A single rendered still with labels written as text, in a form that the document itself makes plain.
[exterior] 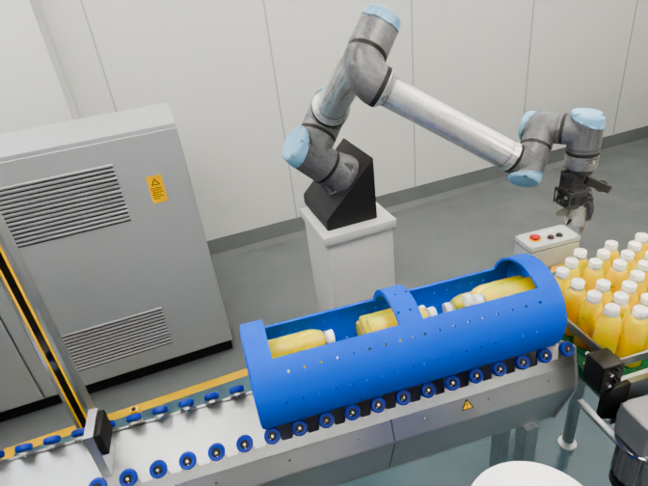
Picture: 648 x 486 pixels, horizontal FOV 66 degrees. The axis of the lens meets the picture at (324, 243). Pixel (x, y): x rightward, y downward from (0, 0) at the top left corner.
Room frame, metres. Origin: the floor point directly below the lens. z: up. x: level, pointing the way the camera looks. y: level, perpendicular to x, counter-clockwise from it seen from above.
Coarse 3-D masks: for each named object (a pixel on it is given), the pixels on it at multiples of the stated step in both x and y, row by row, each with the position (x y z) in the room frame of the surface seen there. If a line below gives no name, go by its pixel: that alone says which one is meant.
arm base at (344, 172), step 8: (344, 160) 1.85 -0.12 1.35; (352, 160) 1.86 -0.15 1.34; (336, 168) 1.81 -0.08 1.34; (344, 168) 1.82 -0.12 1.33; (352, 168) 1.85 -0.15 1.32; (328, 176) 1.80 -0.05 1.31; (336, 176) 1.81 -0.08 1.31; (344, 176) 1.81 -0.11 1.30; (352, 176) 1.81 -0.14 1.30; (320, 184) 1.84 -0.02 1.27; (328, 184) 1.81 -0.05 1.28; (336, 184) 1.80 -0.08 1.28; (344, 184) 1.80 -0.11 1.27; (328, 192) 1.83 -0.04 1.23; (336, 192) 1.81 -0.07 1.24
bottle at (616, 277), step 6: (612, 270) 1.30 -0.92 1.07; (618, 270) 1.29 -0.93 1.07; (624, 270) 1.28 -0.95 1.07; (606, 276) 1.31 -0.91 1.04; (612, 276) 1.29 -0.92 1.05; (618, 276) 1.28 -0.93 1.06; (624, 276) 1.28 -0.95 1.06; (612, 282) 1.28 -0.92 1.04; (618, 282) 1.27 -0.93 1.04; (612, 288) 1.28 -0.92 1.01; (618, 288) 1.27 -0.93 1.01; (612, 294) 1.28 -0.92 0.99
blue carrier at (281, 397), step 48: (384, 288) 1.15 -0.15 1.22; (432, 288) 1.25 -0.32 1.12; (240, 336) 1.01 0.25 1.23; (336, 336) 1.18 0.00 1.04; (384, 336) 0.98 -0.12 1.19; (432, 336) 0.98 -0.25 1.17; (480, 336) 0.99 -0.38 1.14; (528, 336) 1.01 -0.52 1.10; (288, 384) 0.90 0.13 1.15; (336, 384) 0.91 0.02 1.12; (384, 384) 0.93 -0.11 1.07
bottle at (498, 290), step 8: (512, 280) 1.17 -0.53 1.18; (520, 280) 1.16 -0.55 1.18; (528, 280) 1.16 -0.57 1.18; (488, 288) 1.14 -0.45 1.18; (496, 288) 1.13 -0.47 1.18; (504, 288) 1.13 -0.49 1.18; (512, 288) 1.13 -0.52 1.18; (520, 288) 1.13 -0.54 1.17; (528, 288) 1.13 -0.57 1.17; (488, 296) 1.12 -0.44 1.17; (496, 296) 1.11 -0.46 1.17; (504, 296) 1.11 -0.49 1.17
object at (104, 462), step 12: (96, 408) 0.97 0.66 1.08; (96, 420) 0.93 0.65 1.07; (108, 420) 0.96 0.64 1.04; (84, 432) 0.89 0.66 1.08; (96, 432) 0.89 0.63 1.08; (108, 432) 0.93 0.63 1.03; (96, 444) 0.88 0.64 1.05; (108, 444) 0.90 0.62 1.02; (96, 456) 0.87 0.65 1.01; (108, 456) 0.90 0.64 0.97; (108, 468) 0.88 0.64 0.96
